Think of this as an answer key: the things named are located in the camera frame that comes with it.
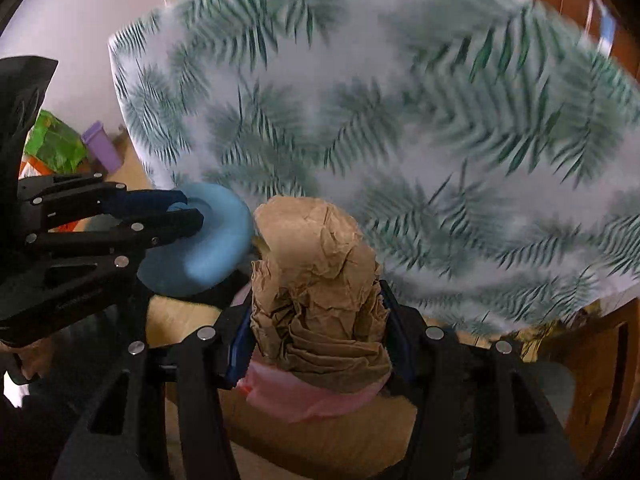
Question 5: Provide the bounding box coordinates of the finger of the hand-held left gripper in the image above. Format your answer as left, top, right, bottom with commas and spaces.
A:
25, 208, 205, 288
20, 172, 190, 221

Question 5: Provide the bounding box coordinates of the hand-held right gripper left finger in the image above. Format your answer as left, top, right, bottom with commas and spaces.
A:
52, 305, 256, 480

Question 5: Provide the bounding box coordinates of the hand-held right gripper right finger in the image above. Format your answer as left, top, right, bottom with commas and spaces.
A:
377, 280, 583, 480

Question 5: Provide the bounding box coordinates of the blue round sponge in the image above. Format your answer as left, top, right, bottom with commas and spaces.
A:
136, 182, 255, 297

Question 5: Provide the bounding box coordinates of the bin with pink liner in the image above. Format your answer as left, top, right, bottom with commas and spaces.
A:
235, 360, 391, 423

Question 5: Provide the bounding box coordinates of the brown paper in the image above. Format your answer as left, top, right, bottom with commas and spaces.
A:
250, 196, 392, 395

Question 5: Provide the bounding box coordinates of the person's left hand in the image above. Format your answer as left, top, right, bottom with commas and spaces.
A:
0, 337, 53, 386

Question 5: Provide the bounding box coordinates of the green printed bag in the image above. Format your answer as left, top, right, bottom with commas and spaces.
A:
25, 109, 90, 173

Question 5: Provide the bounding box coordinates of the purple plastic bin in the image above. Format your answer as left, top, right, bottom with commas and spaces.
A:
81, 121, 123, 175

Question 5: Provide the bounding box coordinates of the wooden side cabinet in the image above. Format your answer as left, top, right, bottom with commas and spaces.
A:
550, 300, 640, 466

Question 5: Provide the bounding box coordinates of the leaf print tablecloth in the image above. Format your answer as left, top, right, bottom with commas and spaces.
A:
107, 0, 640, 336

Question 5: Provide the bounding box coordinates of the white and blue flexible holder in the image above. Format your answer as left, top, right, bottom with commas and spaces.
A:
596, 7, 617, 57

